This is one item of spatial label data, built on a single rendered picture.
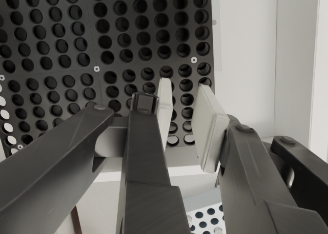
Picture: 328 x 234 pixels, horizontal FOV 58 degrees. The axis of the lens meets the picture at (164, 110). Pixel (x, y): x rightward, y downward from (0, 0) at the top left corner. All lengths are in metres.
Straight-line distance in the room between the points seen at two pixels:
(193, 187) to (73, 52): 0.30
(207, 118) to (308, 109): 0.16
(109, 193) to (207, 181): 0.16
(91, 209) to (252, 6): 0.39
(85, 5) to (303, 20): 0.20
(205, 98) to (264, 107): 0.21
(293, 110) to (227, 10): 0.13
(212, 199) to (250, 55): 0.23
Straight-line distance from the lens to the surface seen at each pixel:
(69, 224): 0.57
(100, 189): 0.51
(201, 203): 0.48
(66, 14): 0.29
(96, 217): 0.55
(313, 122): 0.30
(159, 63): 0.28
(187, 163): 0.33
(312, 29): 0.29
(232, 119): 0.17
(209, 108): 0.15
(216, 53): 0.34
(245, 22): 0.35
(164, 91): 0.16
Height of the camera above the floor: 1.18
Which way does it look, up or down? 72 degrees down
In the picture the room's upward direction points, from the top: 178 degrees counter-clockwise
